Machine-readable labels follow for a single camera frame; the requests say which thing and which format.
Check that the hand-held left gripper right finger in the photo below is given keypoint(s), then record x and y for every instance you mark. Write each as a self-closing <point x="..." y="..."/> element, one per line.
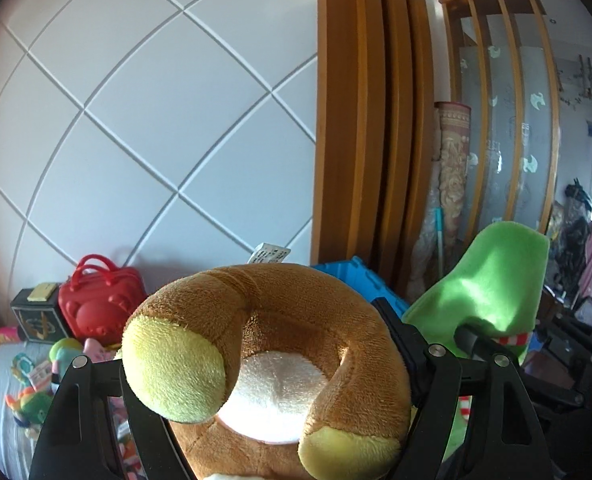
<point x="409" y="365"/>

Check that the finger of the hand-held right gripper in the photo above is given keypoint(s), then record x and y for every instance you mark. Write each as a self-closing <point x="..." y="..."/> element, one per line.
<point x="468" y="340"/>
<point x="570" y="347"/>

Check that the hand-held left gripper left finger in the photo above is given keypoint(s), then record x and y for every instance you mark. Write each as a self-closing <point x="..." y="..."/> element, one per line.
<point x="143" y="435"/>

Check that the large green plush toy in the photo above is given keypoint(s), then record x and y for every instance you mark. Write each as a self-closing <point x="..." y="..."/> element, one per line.
<point x="485" y="275"/>

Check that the blue plastic storage crate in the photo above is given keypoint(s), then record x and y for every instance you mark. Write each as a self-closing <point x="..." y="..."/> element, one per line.
<point x="355" y="280"/>

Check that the brown bear plush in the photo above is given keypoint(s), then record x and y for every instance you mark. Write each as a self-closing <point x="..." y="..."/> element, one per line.
<point x="286" y="310"/>

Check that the black bag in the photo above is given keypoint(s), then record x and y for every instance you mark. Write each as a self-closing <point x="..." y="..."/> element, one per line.
<point x="575" y="240"/>

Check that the yellow duck plush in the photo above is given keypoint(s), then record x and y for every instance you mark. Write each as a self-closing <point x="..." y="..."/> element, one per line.
<point x="31" y="405"/>

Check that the pink and white small box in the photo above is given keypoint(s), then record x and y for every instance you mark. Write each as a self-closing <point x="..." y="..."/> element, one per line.
<point x="40" y="375"/>

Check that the red bear carry case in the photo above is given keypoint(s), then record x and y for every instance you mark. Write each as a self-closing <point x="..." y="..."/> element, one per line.
<point x="91" y="310"/>

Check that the teal toy watch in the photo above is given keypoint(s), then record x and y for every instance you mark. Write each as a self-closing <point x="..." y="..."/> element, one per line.
<point x="22" y="362"/>

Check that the black gift box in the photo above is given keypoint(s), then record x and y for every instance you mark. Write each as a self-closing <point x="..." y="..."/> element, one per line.
<point x="33" y="320"/>

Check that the pink snack can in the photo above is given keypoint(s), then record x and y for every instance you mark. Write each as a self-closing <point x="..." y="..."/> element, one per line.
<point x="6" y="335"/>

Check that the rolled patterned carpet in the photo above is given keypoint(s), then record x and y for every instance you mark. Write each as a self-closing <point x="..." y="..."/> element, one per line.
<point x="450" y="170"/>

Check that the small yellow-green box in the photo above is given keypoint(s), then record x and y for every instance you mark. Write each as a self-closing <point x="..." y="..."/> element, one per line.
<point x="43" y="292"/>

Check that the wooden glass partition screen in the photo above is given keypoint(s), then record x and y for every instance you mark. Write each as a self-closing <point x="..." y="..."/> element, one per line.
<point x="505" y="110"/>

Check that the artificial vine decoration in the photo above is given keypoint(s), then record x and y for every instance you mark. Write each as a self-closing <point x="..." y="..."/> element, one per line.
<point x="588" y="87"/>

